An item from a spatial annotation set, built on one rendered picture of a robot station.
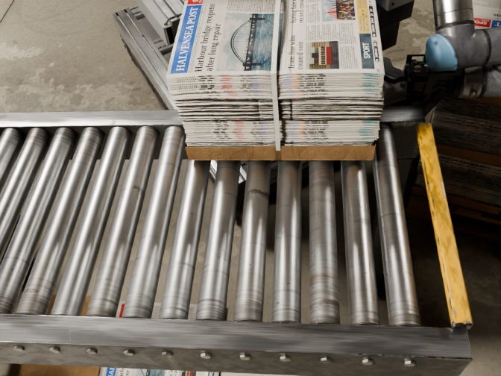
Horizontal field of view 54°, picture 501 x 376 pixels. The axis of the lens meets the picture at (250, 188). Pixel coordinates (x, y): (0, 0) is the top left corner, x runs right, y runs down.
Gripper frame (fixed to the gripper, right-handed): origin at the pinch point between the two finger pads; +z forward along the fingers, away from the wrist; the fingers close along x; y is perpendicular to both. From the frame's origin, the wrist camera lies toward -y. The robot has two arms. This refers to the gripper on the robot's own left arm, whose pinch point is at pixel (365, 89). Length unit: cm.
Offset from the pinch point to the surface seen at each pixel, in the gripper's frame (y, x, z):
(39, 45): -78, -126, 158
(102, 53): -78, -118, 120
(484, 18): 5.2, -18.8, -28.9
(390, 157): 2.4, 22.5, -3.0
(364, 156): 4.6, 24.2, 2.5
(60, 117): 2, 10, 71
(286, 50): 25.5, 17.7, 17.3
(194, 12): 25.6, 5.3, 35.3
